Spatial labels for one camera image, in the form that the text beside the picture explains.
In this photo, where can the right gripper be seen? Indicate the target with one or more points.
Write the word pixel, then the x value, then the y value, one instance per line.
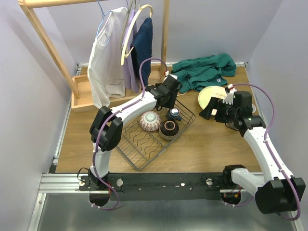
pixel 217 104

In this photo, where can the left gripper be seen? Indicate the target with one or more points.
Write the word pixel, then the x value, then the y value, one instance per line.
pixel 167 100

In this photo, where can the cream round plate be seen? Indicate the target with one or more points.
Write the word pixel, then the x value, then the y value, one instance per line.
pixel 208 92

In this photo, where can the dark blue teacup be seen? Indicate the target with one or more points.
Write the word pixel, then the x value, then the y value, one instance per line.
pixel 173 114

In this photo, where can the dark brown bowl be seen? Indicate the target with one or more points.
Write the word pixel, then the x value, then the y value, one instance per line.
pixel 168 130

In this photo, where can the pink ceramic mug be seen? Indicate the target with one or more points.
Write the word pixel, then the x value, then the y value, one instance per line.
pixel 254 109

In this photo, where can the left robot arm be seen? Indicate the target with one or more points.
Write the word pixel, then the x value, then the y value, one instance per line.
pixel 106 129

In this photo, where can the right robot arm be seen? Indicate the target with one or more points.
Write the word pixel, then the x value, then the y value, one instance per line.
pixel 278 190

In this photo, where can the red white patterned bowl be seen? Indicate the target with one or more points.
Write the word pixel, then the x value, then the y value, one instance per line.
pixel 150 121

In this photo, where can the green crumpled garment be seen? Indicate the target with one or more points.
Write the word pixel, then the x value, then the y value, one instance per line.
pixel 198 73

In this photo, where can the lavender garment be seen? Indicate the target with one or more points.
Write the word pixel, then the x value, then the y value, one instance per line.
pixel 131 81

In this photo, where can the navy blue garment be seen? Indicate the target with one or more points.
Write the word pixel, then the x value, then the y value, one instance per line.
pixel 142 45

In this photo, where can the wooden hanger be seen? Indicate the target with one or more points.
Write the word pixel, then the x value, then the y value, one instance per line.
pixel 125 52

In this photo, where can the white tank top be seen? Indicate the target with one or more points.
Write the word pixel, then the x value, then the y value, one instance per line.
pixel 105 72

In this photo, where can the black base bar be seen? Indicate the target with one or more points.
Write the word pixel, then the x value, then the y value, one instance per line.
pixel 168 186

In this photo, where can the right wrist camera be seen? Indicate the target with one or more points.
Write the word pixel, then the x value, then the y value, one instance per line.
pixel 230 90

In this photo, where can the black wire dish rack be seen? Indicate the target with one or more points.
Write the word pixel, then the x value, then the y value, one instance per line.
pixel 139 147

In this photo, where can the blue wire hanger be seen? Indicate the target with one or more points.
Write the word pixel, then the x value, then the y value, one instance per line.
pixel 103 17

